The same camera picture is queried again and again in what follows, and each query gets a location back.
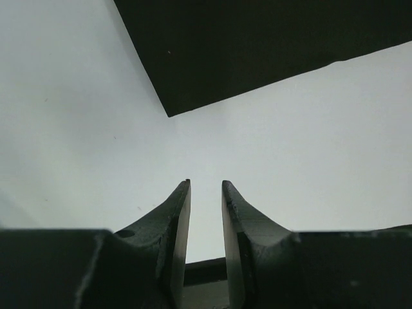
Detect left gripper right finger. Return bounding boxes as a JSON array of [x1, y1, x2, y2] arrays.
[[221, 180, 303, 308]]

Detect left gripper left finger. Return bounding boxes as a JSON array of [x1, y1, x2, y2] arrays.
[[80, 180, 191, 308]]

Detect black printed t shirt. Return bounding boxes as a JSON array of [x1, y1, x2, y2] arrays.
[[115, 0, 411, 117]]

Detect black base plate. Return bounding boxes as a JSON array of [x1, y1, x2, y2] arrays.
[[183, 257, 227, 286]]

